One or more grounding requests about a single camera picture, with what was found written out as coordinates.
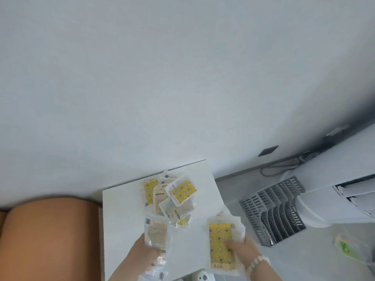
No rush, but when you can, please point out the person's left hand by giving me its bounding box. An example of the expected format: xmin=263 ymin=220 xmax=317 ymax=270
xmin=128 ymin=232 xmax=164 ymax=269

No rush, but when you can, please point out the person's right hand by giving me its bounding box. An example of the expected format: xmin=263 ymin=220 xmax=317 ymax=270
xmin=224 ymin=234 xmax=263 ymax=266

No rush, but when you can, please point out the yellow patterned patch packet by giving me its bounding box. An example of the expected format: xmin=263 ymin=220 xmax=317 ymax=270
xmin=206 ymin=213 xmax=246 ymax=276

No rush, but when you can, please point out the clear beige patch packet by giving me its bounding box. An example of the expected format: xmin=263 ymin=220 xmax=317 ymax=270
xmin=143 ymin=214 xmax=172 ymax=268

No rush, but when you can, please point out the person's right forearm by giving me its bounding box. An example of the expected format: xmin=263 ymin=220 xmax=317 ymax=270
xmin=248 ymin=258 xmax=284 ymax=281

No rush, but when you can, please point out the person's left forearm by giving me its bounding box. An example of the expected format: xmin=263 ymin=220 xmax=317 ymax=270
xmin=108 ymin=256 xmax=154 ymax=281

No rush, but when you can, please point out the white plush toy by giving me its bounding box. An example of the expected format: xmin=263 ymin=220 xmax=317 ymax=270
xmin=195 ymin=268 xmax=218 ymax=281

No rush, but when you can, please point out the grey plastic file rack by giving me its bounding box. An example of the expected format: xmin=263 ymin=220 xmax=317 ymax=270
xmin=238 ymin=176 xmax=307 ymax=248

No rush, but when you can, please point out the pile of yellow white packets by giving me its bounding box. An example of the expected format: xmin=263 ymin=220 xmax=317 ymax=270
xmin=142 ymin=170 xmax=198 ymax=229

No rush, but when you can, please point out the orange sofa cushion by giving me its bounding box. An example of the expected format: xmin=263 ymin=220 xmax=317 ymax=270
xmin=0 ymin=196 xmax=102 ymax=281

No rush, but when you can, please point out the green yellow plastic bag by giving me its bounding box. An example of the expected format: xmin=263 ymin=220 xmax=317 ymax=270
xmin=333 ymin=229 xmax=372 ymax=262

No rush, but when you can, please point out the white standing air conditioner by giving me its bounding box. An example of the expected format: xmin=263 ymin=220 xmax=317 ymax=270
xmin=278 ymin=122 xmax=375 ymax=229

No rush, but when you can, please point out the white bead bracelet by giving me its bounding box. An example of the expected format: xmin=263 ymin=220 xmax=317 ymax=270
xmin=245 ymin=253 xmax=272 ymax=276

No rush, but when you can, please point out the grey power cable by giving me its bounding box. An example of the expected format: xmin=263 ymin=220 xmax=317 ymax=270
xmin=260 ymin=151 xmax=318 ymax=178

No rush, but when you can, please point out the black wall socket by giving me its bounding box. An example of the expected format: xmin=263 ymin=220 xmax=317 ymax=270
xmin=257 ymin=145 xmax=279 ymax=157

